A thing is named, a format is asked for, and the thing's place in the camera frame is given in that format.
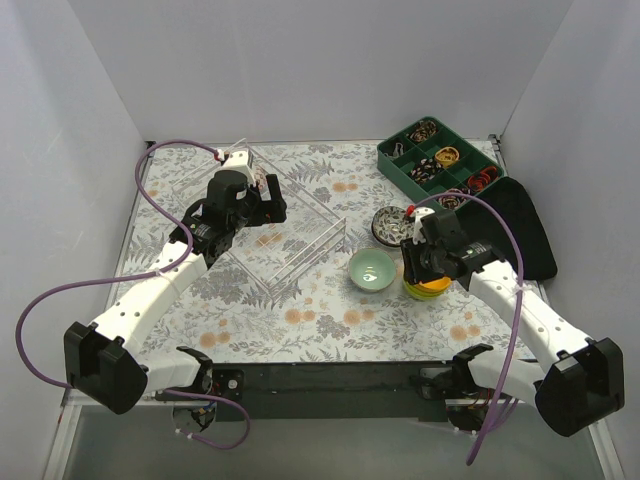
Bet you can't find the orange bowl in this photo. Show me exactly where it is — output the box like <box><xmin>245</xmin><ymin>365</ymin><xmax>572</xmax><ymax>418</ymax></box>
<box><xmin>415</xmin><ymin>277</ymin><xmax>452</xmax><ymax>294</ymax></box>

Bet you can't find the lime green bowl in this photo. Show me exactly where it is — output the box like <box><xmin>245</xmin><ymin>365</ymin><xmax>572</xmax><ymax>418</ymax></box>
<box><xmin>403</xmin><ymin>282</ymin><xmax>447</xmax><ymax>301</ymax></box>

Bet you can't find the white wire dish rack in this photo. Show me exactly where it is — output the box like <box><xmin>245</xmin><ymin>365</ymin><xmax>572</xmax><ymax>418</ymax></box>
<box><xmin>190</xmin><ymin>140</ymin><xmax>346</xmax><ymax>305</ymax></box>

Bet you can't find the pink speckled bowl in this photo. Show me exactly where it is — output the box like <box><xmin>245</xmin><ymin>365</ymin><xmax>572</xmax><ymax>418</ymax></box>
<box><xmin>371</xmin><ymin>206</ymin><xmax>414</xmax><ymax>248</ymax></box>

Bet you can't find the mint green floral bowl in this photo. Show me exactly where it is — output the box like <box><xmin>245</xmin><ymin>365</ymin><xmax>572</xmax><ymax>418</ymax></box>
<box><xmin>348</xmin><ymin>248</ymin><xmax>396</xmax><ymax>293</ymax></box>

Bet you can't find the red diamond patterned bowl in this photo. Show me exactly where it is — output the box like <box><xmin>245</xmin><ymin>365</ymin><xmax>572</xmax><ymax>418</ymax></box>
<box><xmin>253</xmin><ymin>166</ymin><xmax>268</xmax><ymax>193</ymax></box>

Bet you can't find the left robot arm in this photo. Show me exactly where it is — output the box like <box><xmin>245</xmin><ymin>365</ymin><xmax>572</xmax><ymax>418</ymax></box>
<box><xmin>64</xmin><ymin>169</ymin><xmax>287</xmax><ymax>414</ymax></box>

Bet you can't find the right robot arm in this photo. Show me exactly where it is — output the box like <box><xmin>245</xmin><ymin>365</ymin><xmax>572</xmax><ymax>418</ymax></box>
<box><xmin>401</xmin><ymin>207</ymin><xmax>625</xmax><ymax>437</ymax></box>

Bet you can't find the dark patterned scrunchie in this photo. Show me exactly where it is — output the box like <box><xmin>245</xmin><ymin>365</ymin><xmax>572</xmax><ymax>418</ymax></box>
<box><xmin>438</xmin><ymin>187</ymin><xmax>470</xmax><ymax>210</ymax></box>

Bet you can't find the black cloth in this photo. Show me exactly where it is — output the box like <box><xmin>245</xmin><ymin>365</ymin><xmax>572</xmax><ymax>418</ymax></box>
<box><xmin>457</xmin><ymin>177</ymin><xmax>558</xmax><ymax>281</ymax></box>

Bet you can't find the orange black scrunchie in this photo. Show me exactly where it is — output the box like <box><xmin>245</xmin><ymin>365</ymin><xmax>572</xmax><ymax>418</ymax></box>
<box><xmin>467</xmin><ymin>166</ymin><xmax>500</xmax><ymax>193</ymax></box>

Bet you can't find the black floral scrunchie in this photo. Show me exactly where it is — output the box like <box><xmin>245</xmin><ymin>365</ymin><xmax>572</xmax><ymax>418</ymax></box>
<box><xmin>409</xmin><ymin>158</ymin><xmax>443</xmax><ymax>184</ymax></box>

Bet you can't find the green compartment tray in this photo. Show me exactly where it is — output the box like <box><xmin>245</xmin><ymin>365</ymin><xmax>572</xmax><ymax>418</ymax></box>
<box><xmin>377</xmin><ymin>117</ymin><xmax>504</xmax><ymax>210</ymax></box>

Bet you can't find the yellow patterned scrunchie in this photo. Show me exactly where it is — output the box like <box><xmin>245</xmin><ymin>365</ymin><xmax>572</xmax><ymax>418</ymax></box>
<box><xmin>434</xmin><ymin>146</ymin><xmax>460</xmax><ymax>168</ymax></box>

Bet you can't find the brown patterned scrunchie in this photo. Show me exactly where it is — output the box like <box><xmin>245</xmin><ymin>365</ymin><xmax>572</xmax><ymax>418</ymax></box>
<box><xmin>407</xmin><ymin>120</ymin><xmax>439</xmax><ymax>144</ymax></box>

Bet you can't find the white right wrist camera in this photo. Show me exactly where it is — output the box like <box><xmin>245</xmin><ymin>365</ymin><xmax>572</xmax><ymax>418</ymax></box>
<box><xmin>406</xmin><ymin>205</ymin><xmax>436</xmax><ymax>245</ymax></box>

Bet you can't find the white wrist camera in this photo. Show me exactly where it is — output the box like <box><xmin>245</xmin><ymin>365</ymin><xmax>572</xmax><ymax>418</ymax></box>
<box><xmin>406</xmin><ymin>205</ymin><xmax>436</xmax><ymax>245</ymax></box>
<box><xmin>213</xmin><ymin>149</ymin><xmax>255</xmax><ymax>185</ymax></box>

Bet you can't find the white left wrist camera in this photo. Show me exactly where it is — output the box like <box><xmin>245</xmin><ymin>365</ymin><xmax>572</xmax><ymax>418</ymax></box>
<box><xmin>213</xmin><ymin>149</ymin><xmax>255</xmax><ymax>185</ymax></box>

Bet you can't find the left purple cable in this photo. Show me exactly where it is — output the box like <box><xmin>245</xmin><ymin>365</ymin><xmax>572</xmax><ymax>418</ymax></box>
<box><xmin>15</xmin><ymin>139</ymin><xmax>251</xmax><ymax>450</ymax></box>

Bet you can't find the purple cable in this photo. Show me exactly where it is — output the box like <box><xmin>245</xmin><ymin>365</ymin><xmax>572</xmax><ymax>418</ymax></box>
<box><xmin>15</xmin><ymin>139</ymin><xmax>251</xmax><ymax>450</ymax></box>
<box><xmin>414</xmin><ymin>190</ymin><xmax>526</xmax><ymax>467</ymax></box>

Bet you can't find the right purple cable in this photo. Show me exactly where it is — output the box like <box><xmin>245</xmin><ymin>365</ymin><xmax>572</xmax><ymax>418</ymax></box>
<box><xmin>414</xmin><ymin>190</ymin><xmax>526</xmax><ymax>467</ymax></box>

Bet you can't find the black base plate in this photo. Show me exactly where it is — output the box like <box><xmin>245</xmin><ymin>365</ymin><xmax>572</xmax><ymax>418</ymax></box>
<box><xmin>184</xmin><ymin>360</ymin><xmax>496</xmax><ymax>421</ymax></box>

